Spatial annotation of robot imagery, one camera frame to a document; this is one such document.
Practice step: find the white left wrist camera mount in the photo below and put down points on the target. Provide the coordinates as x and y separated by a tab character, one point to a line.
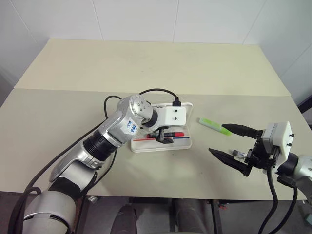
176	115

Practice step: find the black metal table leg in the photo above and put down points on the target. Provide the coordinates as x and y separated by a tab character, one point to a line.
215	217

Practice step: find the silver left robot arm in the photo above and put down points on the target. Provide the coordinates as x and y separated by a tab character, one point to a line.
111	131

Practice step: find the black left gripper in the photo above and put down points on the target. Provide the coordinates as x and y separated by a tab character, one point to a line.
161	132

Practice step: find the white open pencil case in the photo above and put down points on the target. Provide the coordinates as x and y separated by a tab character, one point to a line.
181	145

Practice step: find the dark rounded shape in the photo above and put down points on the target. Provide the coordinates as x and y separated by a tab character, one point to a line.
126	219
189	217

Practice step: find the dark object at wall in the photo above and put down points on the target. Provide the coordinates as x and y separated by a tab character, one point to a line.
306	103

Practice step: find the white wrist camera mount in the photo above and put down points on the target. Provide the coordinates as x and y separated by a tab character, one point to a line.
282	137
176	115

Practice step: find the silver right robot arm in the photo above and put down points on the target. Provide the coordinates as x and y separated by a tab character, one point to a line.
303	168

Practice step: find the green highlighter marker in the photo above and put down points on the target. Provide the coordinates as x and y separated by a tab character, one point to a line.
211	124

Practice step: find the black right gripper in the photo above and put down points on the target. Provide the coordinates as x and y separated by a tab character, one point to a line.
259	156

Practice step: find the small grey marker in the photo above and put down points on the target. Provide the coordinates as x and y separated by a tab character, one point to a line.
237	154

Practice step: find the red marker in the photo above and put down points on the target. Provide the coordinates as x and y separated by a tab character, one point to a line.
177	134

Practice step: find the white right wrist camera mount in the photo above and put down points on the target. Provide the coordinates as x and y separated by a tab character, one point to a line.
282	137

